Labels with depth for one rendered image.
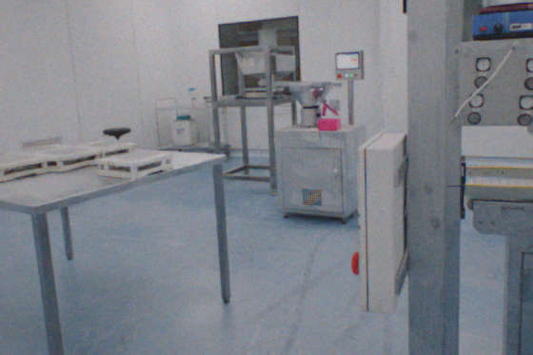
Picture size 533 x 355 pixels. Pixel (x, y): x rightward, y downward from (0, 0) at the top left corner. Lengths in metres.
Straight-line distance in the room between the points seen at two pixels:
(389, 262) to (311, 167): 3.32
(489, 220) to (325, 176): 2.58
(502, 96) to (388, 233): 0.80
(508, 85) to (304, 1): 5.80
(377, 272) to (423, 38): 0.37
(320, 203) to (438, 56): 3.36
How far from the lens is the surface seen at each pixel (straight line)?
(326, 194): 4.09
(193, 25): 8.03
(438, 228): 0.88
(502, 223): 1.59
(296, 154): 4.12
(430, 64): 0.84
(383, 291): 0.81
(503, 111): 1.50
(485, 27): 1.54
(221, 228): 2.72
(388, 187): 0.76
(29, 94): 6.47
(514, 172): 1.83
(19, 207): 2.02
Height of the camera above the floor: 1.24
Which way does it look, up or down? 9 degrees down
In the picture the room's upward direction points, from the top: 3 degrees counter-clockwise
